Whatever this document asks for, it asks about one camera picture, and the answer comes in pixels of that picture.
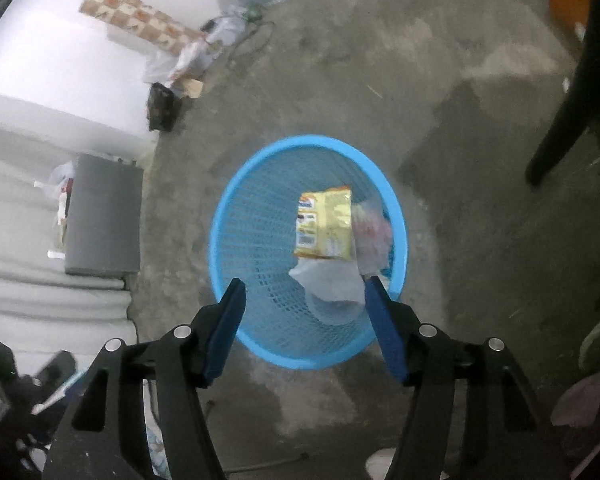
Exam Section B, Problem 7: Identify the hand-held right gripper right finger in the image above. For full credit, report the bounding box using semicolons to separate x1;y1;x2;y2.
364;274;574;480

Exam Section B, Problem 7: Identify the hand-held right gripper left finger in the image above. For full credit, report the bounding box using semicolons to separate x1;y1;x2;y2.
41;277;247;480

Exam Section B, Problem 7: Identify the blue plastic mesh basket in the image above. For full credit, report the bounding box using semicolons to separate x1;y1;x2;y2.
209;134;409;371

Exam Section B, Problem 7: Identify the yellow snack packet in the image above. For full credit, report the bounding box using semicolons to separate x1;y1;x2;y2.
293;186;354;261

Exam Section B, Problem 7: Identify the white crumpled paper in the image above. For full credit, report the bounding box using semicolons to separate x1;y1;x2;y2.
288;258;367;307

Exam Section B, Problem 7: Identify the clear pink printed wrapper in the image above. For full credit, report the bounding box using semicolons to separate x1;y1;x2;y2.
354;201;397;275

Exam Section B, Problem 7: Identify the grey curtain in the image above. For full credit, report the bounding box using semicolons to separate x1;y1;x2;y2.
0;89;155;377

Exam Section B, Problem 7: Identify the grey cabinet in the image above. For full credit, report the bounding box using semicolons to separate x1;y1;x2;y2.
64;154;145;278

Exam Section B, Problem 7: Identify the pale pink cloth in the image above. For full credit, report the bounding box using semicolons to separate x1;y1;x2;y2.
550;366;600;429

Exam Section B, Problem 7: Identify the clear plastic bag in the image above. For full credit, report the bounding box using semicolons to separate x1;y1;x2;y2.
34;161;76;197

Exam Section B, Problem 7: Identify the black bag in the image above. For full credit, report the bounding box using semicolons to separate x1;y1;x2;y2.
146;82;182;133

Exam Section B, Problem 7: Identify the brown cardboard piece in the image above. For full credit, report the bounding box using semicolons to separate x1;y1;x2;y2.
171;77;204;99

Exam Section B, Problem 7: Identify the pile of white plastic bags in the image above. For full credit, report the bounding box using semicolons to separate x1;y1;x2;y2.
144;14;248;92

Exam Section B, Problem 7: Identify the black furniture leg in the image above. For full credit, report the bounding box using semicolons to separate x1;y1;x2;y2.
525;0;600;187

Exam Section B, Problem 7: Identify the patterned rolled mat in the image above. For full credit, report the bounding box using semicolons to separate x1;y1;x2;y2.
78;0;209;56

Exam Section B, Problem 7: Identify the black cable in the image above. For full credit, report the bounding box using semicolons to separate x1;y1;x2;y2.
227;7;277;68

